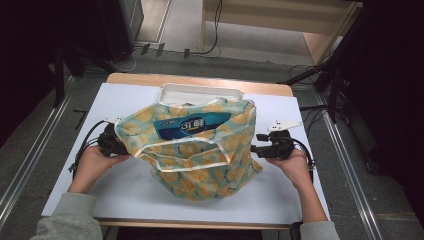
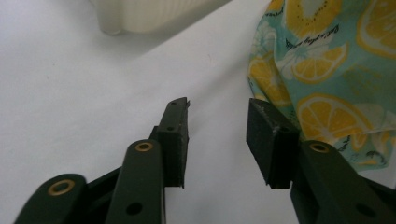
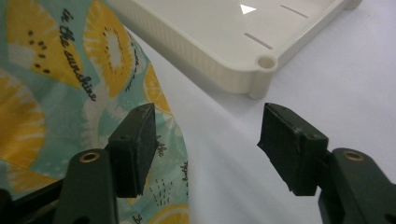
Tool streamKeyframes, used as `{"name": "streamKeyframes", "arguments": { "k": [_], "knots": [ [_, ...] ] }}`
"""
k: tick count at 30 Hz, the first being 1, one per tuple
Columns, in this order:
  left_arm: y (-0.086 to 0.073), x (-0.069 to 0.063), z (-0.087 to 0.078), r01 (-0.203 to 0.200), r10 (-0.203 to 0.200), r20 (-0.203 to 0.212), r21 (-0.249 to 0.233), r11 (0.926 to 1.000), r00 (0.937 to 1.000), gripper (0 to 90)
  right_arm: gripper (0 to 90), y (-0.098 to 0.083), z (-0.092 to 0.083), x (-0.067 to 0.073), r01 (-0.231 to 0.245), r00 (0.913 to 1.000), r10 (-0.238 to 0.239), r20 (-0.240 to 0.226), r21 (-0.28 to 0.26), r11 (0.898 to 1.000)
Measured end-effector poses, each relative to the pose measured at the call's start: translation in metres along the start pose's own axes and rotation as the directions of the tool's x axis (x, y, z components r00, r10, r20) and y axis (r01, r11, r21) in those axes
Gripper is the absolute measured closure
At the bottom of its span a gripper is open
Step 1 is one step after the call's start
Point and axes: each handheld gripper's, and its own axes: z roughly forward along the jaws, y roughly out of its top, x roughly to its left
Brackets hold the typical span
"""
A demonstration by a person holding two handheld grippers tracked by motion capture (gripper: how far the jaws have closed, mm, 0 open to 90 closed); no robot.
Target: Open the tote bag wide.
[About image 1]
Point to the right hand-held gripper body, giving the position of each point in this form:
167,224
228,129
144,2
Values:
281,145

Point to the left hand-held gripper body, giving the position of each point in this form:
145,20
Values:
110,143

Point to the lemon print fabric bag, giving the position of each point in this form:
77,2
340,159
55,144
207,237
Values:
200,160

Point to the blue snack packet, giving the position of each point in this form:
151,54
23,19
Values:
193,126

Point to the white plastic tray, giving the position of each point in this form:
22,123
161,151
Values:
186,93

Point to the person's right hand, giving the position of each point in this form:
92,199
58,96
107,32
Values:
296,166

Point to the person's left hand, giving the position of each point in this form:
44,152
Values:
88,166

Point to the black metal stand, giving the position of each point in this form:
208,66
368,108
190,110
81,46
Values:
333,100

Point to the wooden table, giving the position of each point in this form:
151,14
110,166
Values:
140,78

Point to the small dark floor block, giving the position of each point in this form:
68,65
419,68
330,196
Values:
160,49
145,49
186,52

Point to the dark cabinet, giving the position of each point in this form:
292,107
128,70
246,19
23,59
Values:
116,26

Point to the light wooden desk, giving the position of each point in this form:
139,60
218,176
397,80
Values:
273,16

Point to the black curtain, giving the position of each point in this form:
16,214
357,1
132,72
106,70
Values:
393,83
30,50

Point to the metal floor rail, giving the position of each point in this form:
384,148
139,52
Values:
33,150
348,166

